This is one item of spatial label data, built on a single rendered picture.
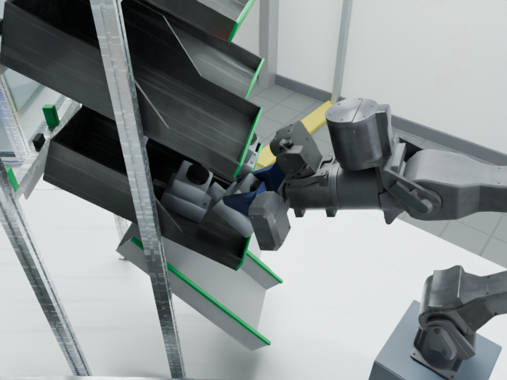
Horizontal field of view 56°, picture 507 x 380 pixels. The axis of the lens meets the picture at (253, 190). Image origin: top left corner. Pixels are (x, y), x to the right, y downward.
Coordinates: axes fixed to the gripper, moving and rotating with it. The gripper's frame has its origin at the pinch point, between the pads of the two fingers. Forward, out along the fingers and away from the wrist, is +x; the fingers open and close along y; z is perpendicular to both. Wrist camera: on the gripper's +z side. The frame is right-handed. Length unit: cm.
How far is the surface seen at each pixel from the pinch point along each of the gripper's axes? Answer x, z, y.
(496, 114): -32, -96, -228
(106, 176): 13.8, 8.5, 9.3
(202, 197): 6.3, 0.8, 2.7
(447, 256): -18, -47, -44
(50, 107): 27.8, 15.4, 0.4
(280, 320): 11.3, -39.9, -13.5
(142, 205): 8.9, 5.0, 10.8
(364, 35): 39, -45, -252
